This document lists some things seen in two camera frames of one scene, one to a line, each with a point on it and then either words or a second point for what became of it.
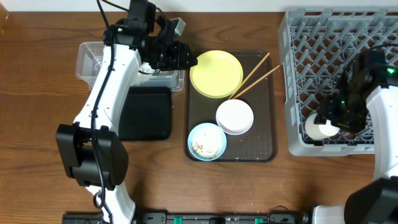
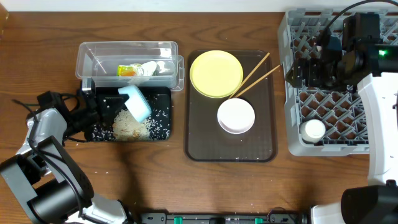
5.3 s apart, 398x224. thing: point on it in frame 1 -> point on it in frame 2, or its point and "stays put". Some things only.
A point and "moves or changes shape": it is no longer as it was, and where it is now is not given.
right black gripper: [334, 109] -> [306, 75]
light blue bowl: [207, 141] -> [137, 102]
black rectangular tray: [146, 115] stays put
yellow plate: [217, 74] stays put
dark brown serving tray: [259, 144] stays put
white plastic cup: [319, 131] moves or changes shape
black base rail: [196, 218] stays put
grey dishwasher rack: [319, 45] stays put
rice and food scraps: [207, 142] -> [127, 127]
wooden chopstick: [249, 75] stays put
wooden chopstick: [256, 81] stays put
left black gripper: [179, 55] -> [101, 106]
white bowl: [234, 117] stays put
